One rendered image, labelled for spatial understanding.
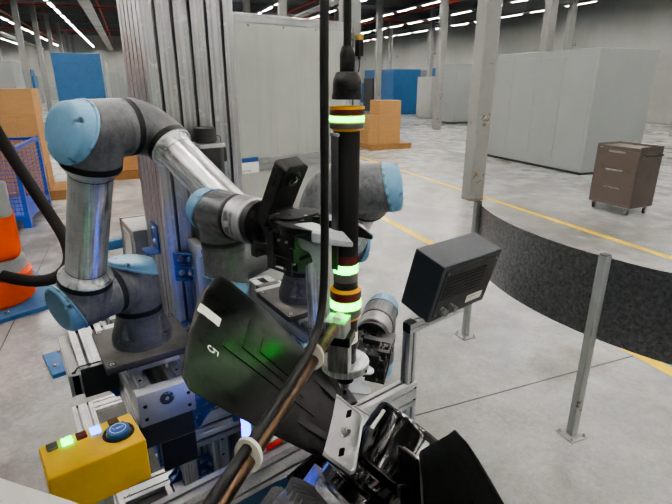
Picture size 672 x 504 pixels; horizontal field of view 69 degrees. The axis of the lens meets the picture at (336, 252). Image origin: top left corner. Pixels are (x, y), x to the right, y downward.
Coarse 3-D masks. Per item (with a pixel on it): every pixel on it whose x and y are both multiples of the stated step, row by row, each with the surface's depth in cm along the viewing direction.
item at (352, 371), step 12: (324, 324) 64; (348, 324) 65; (336, 336) 64; (348, 336) 65; (336, 348) 67; (348, 348) 66; (324, 360) 71; (336, 360) 67; (348, 360) 67; (360, 360) 71; (324, 372) 70; (336, 372) 68; (348, 372) 68; (360, 372) 69
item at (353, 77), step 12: (348, 48) 57; (348, 60) 57; (336, 72) 58; (348, 72) 57; (336, 84) 58; (348, 84) 57; (360, 84) 58; (336, 96) 58; (348, 96) 58; (360, 96) 58
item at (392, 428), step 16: (384, 416) 67; (400, 416) 66; (368, 432) 67; (384, 432) 65; (400, 432) 65; (416, 432) 64; (368, 448) 65; (384, 448) 64; (416, 448) 64; (368, 464) 64; (384, 464) 63; (336, 480) 63; (352, 480) 64; (368, 480) 64; (384, 480) 63; (352, 496) 61; (368, 496) 62; (384, 496) 63
